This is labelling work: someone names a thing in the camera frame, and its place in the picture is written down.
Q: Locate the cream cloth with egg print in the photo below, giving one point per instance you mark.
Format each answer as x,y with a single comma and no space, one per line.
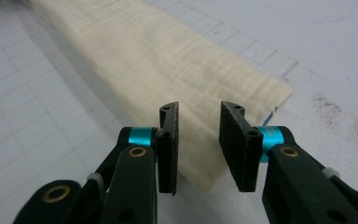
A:
167,68

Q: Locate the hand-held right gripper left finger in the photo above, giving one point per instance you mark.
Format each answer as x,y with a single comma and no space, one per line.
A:
167,149

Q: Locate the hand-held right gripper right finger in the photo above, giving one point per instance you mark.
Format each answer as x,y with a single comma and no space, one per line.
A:
240,146

